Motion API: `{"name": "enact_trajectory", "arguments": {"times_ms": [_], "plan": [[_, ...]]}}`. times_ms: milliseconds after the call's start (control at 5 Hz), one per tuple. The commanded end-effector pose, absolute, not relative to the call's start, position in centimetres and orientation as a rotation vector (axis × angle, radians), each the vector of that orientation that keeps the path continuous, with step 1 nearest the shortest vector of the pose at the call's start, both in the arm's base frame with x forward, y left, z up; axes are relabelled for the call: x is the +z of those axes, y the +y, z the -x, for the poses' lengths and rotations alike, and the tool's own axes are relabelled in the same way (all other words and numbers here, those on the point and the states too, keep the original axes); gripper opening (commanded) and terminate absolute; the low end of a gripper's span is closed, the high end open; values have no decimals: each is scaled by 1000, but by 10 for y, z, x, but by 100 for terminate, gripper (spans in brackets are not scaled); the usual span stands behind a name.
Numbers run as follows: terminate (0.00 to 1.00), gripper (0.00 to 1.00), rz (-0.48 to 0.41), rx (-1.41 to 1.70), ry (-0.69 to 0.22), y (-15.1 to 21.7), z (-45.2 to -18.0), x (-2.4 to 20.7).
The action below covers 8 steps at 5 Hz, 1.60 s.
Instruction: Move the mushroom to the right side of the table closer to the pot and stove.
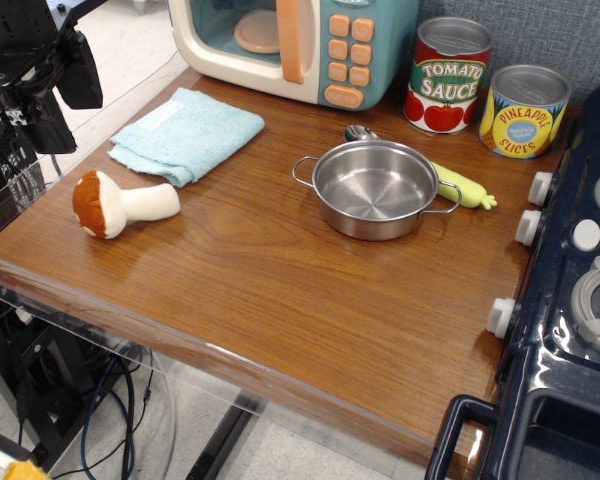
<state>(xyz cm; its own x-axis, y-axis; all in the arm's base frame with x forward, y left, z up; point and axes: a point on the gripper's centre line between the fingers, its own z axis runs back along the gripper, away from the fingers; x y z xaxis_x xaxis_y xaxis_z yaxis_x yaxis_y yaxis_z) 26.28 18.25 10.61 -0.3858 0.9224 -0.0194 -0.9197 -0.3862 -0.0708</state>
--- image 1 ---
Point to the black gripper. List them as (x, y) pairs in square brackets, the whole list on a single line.
[(28, 103)]

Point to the plush brown white mushroom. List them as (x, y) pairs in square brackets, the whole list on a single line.
[(103, 209)]

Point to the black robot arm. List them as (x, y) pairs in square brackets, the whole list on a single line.
[(42, 52)]

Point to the stainless steel pot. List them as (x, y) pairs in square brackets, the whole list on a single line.
[(373, 190)]

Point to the dark blue toy stove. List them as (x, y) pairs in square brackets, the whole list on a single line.
[(545, 420)]

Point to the light blue folded cloth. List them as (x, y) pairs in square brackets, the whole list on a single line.
[(185, 138)]

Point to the toy microwave teal cream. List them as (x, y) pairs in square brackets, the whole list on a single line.
[(339, 54)]

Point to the tomato sauce can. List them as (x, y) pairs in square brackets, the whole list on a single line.
[(450, 60)]

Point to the pineapple slices can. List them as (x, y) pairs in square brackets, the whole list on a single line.
[(524, 110)]

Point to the black table leg frame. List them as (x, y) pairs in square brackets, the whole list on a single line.
[(225, 437)]

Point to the green handled metal spoon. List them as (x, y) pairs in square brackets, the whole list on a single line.
[(474, 195)]

